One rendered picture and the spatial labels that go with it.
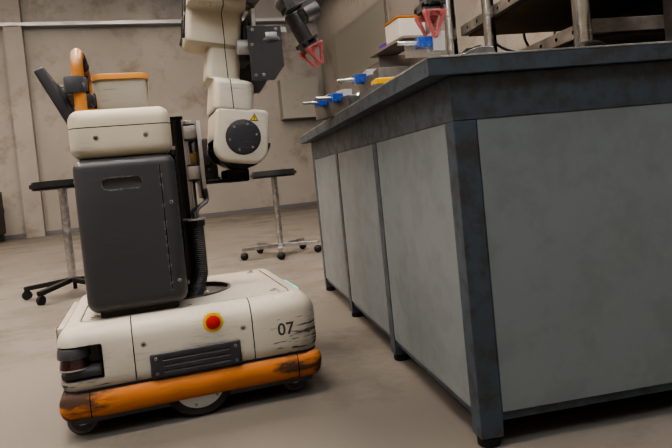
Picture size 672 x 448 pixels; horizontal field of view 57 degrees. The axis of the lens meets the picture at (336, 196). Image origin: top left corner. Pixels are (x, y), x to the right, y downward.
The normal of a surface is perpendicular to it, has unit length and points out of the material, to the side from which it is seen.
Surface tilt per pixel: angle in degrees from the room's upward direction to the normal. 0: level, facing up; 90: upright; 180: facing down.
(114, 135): 90
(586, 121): 90
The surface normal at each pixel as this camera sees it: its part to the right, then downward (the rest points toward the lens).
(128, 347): 0.30, 0.00
